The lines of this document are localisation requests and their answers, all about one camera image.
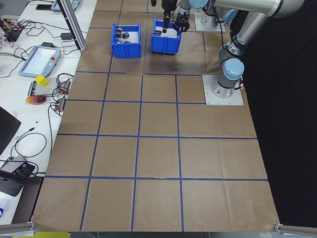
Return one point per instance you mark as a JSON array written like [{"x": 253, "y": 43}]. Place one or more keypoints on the black rectangular electrical component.
[{"x": 158, "y": 31}]

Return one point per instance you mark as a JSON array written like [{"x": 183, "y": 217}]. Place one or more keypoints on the grey stand base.
[{"x": 10, "y": 188}]

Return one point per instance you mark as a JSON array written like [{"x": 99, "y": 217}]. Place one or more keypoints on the black fabric frame cover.
[{"x": 292, "y": 124}]

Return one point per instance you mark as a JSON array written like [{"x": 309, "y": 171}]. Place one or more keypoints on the red push button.
[{"x": 120, "y": 35}]

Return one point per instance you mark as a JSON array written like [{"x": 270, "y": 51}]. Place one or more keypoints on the aluminium profile post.
[{"x": 74, "y": 27}]

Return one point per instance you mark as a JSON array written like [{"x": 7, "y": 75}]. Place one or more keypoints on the black push button switch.
[{"x": 126, "y": 35}]

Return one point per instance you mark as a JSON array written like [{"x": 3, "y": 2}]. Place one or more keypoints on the white bin liner sheet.
[{"x": 172, "y": 34}]

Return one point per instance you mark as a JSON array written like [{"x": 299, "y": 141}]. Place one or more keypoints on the white push button switch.
[{"x": 118, "y": 41}]

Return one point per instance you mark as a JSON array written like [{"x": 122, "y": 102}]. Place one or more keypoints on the yellow cube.
[{"x": 41, "y": 81}]

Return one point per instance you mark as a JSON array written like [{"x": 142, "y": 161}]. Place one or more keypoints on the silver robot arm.
[
  {"x": 184, "y": 8},
  {"x": 247, "y": 6}
]

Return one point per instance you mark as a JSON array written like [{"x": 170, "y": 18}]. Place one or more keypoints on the white blue paper box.
[{"x": 4, "y": 208}]

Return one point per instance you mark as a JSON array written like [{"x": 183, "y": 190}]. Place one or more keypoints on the dark grey adapter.
[{"x": 48, "y": 44}]

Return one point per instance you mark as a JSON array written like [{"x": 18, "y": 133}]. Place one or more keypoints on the black electronics board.
[{"x": 12, "y": 34}]

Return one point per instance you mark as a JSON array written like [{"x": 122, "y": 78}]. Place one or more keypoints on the black laptop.
[{"x": 7, "y": 129}]

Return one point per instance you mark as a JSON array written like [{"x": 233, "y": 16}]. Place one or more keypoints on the grey white electronic box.
[{"x": 42, "y": 91}]

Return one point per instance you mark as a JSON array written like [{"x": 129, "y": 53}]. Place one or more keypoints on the black smartphone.
[{"x": 44, "y": 7}]

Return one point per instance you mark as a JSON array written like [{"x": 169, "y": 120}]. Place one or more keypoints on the red yellow apple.
[{"x": 36, "y": 100}]

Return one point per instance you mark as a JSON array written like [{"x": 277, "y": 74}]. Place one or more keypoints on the blue plastic storage bin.
[
  {"x": 164, "y": 45},
  {"x": 126, "y": 50}
]

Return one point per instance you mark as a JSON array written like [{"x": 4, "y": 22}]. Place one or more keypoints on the black power adapter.
[{"x": 67, "y": 36}]

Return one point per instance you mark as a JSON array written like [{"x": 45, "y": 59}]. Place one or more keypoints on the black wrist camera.
[{"x": 153, "y": 2}]

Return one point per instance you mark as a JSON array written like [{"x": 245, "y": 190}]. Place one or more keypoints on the white side desk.
[{"x": 37, "y": 111}]

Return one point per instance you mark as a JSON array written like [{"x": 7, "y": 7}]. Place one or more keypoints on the aluminium profile bar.
[
  {"x": 17, "y": 228},
  {"x": 297, "y": 229}
]

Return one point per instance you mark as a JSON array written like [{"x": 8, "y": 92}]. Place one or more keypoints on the grey laptop dock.
[{"x": 12, "y": 163}]

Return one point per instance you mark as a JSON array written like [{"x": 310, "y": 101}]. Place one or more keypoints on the grey button switch part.
[{"x": 128, "y": 42}]

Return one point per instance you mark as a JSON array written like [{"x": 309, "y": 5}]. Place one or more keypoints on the yellow push button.
[{"x": 119, "y": 29}]

